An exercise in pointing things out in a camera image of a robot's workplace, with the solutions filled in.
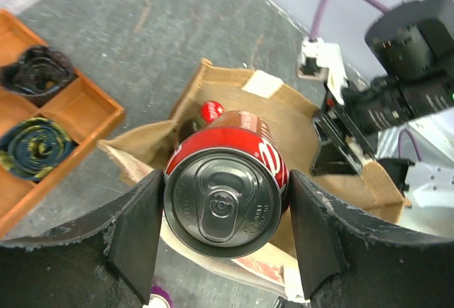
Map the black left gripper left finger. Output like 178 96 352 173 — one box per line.
1 170 164 307

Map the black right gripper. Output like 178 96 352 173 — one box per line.
310 75 453 176

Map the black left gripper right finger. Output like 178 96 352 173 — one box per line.
289 170 453 307

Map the tan canvas tote bag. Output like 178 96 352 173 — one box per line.
98 60 407 303

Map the red cola can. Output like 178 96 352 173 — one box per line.
163 111 289 258

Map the purple soda can rear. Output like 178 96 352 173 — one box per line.
144 285 173 308

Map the blue yellow rolled tie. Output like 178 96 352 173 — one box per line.
1 116 78 183

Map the orange compartment tray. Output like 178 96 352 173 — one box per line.
1 9 125 236

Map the black rolled belt right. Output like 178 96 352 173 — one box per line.
1 45 77 107

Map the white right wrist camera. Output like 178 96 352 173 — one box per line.
297 37 348 106

